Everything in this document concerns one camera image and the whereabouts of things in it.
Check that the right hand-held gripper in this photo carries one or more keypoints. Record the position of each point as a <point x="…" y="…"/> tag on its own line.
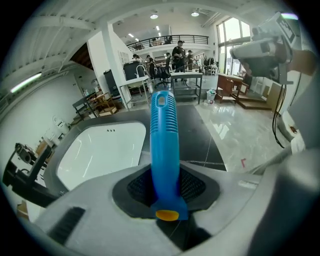
<point x="280" y="32"/>

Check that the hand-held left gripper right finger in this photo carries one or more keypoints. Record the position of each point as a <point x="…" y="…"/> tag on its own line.
<point x="237" y="207"/>

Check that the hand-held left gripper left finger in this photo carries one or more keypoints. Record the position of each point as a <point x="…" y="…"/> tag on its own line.
<point x="95" y="207"/>

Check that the person's right forearm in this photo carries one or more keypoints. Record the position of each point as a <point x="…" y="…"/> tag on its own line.
<point x="302" y="62"/>

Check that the large window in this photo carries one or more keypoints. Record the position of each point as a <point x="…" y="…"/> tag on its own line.
<point x="232" y="37"/>

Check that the wooden desk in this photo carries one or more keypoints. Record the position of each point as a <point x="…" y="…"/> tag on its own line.
<point x="228" y="86"/>

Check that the wooden platform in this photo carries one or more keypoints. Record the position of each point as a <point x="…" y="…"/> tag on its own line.
<point x="255" y="102"/>

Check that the white sink basin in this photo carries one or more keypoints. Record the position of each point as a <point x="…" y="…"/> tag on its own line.
<point x="100" y="152"/>

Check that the white trash bin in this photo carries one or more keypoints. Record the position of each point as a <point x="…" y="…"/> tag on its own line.
<point x="211" y="96"/>

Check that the metal work table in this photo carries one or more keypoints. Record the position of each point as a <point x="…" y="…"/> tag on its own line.
<point x="186" y="75"/>

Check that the round ceiling light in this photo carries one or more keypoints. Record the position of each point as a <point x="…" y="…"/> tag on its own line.
<point x="195" y="14"/>
<point x="154" y="16"/>

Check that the black faucet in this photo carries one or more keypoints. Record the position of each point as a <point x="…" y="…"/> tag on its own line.
<point x="27" y="180"/>

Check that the black balcony railing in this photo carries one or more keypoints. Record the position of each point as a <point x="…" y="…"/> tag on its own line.
<point x="175" y="40"/>

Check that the black office chair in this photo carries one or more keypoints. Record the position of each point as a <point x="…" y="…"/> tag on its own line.
<point x="163" y="71"/>

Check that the white toilet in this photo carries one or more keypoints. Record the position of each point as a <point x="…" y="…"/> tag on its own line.
<point x="60" y="125"/>

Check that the black tub on stand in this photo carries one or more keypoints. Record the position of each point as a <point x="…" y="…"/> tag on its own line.
<point x="133" y="71"/>

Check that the black cabinet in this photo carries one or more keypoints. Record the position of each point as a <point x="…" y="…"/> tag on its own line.
<point x="111" y="83"/>

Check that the long ceiling light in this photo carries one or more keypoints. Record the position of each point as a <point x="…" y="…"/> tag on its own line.
<point x="26" y="82"/>

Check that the dark wooden staircase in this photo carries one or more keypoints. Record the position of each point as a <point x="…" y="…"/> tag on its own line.
<point x="82" y="57"/>

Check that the black frame table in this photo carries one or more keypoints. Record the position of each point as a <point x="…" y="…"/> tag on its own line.
<point x="83" y="102"/>

